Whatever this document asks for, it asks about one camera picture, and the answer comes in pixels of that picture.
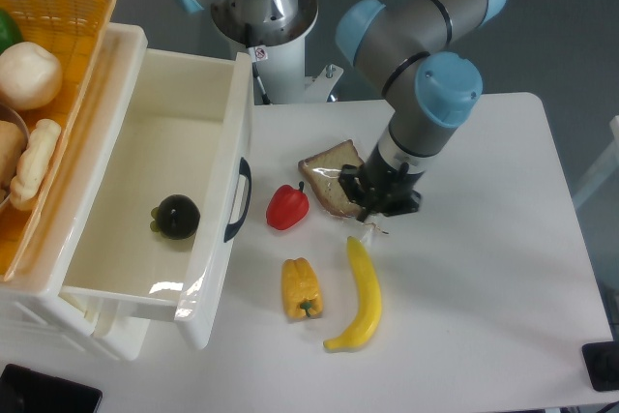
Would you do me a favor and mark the pale peanut shaped bread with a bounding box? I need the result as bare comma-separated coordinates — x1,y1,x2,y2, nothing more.
9,119,61,211

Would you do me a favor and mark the round white bun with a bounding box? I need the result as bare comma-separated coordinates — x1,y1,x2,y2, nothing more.
1,42,63,111

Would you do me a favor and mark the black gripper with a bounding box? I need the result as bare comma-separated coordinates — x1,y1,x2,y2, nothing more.
338,146,422,223

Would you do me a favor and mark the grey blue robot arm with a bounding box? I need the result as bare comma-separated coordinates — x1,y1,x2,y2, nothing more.
178,0,507,221

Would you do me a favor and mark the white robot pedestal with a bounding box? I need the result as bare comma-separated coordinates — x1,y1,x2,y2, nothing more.
227,38,344,104

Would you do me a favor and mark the orange plastic basket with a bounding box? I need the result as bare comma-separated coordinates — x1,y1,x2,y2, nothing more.
1,0,116,281

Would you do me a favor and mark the black device bottom right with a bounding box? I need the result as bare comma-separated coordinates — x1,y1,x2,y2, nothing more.
581,341,618,392

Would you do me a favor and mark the yellow bell pepper toy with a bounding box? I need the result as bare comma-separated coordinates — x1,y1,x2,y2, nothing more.
280,257,323,320

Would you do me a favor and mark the green pepper toy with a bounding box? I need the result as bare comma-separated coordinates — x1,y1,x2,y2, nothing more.
0,9,23,53

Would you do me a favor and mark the brown bread roll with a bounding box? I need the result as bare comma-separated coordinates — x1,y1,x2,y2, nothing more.
0,120,26,190

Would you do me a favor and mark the wrapped bread slice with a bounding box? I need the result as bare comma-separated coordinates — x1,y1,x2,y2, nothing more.
298,139,390,245

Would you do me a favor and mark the black device bottom left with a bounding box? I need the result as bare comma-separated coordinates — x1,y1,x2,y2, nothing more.
1,364,103,412

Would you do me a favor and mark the white drawer cabinet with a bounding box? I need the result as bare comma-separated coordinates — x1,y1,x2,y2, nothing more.
1,23,148,363

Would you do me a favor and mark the dark mangosteen toy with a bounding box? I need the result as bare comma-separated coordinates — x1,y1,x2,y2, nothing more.
150,194,200,240

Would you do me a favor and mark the black device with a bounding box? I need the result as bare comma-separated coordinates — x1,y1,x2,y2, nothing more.
581,341,618,392
1,364,103,412

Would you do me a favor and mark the yellow banana toy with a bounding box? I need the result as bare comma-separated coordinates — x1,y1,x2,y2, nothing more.
323,236,382,352

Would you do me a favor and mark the red bell pepper toy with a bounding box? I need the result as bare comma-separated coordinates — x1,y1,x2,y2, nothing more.
265,181,310,231

